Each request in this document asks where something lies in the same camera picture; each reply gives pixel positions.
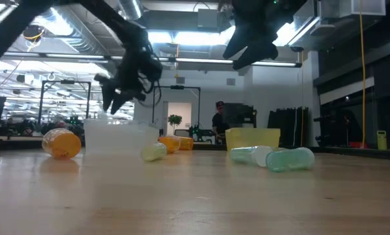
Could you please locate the orange pill bottle white cap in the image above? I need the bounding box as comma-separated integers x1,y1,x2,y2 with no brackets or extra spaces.
179,136,195,151

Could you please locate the black metal frame stand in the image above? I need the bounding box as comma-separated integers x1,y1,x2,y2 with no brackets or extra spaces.
38,80,92,127

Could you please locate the potted green plant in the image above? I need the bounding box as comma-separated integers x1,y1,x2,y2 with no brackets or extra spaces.
168,114,183,136

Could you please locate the yellow plastic bin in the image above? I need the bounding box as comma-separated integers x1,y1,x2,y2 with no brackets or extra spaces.
225,127,281,153

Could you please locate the black curtain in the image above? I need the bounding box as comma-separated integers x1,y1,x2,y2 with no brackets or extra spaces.
267,106,310,148

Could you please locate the pale yellow-green pill bottle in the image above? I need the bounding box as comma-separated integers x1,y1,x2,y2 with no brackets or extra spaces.
140,142,168,163

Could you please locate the silver ventilation duct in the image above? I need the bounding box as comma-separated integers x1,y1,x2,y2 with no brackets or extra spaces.
118,0,143,21

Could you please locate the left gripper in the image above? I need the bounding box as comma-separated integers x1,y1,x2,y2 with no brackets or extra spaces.
95,27,163,115

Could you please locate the green container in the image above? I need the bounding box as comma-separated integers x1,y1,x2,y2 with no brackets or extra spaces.
376,130,387,151

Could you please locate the person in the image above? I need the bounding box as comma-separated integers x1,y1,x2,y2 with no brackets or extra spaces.
211,101,230,144

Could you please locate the teal pill bottle white cap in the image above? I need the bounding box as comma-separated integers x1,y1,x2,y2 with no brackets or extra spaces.
229,145,274,168

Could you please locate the black monitor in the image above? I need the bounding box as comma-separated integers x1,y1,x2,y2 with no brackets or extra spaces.
222,103,258,129

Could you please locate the clear plastic bin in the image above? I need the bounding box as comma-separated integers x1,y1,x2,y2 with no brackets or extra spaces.
83,118,160,156

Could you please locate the large orange pill bottle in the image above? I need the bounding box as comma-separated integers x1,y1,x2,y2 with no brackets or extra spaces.
41,127,82,160

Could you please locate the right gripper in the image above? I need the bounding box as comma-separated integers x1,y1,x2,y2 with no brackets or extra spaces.
222,0,308,71

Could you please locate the small orange pill bottle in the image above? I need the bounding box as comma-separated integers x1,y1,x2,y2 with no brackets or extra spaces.
158,135,182,155

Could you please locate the long ceiling light strip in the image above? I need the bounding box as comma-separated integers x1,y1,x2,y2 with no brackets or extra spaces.
2,52,303,69

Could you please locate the yellow hanging cable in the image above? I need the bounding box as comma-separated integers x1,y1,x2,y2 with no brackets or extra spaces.
359,0,367,148

